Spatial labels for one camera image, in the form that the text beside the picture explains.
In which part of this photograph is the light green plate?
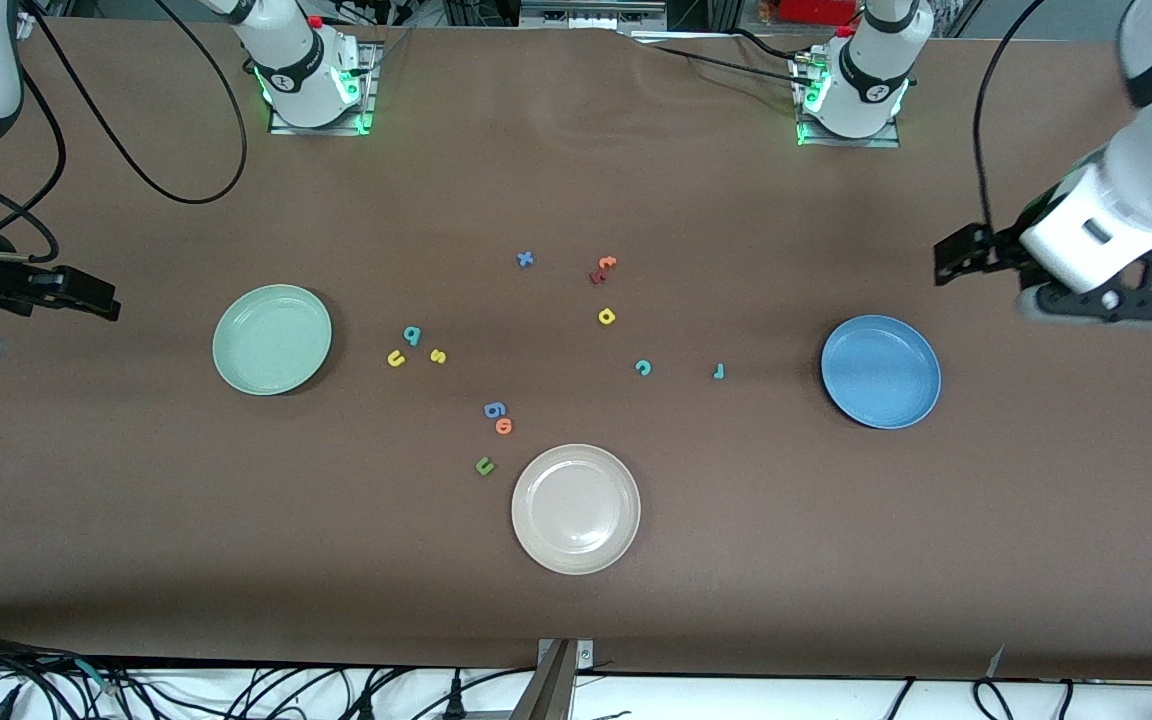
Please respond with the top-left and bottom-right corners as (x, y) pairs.
(212, 284), (334, 397)

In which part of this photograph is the metal table edge bracket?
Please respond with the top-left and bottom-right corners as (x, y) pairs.
(511, 638), (597, 720)

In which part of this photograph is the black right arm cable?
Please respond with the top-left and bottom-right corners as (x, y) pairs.
(0, 0), (249, 266)

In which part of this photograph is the grey metal box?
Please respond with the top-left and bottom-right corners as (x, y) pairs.
(519, 0), (669, 33)

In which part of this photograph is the red background object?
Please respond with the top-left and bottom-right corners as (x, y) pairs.
(774, 0), (862, 27)

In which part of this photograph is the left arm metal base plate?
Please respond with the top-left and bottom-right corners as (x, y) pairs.
(794, 50), (902, 149)

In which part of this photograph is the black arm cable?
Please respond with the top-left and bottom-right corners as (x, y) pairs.
(0, 0), (249, 266)
(972, 0), (1049, 233)

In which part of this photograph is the black base cable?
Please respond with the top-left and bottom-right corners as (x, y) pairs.
(731, 28), (812, 63)
(628, 30), (809, 83)

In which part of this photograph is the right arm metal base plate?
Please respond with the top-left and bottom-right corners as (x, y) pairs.
(268, 40), (379, 136)

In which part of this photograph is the beige plate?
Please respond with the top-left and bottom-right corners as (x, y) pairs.
(511, 443), (642, 576)

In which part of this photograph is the blue plate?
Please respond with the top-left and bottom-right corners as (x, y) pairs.
(820, 314), (943, 431)

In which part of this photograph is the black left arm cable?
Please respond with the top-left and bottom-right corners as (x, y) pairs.
(972, 0), (1049, 233)

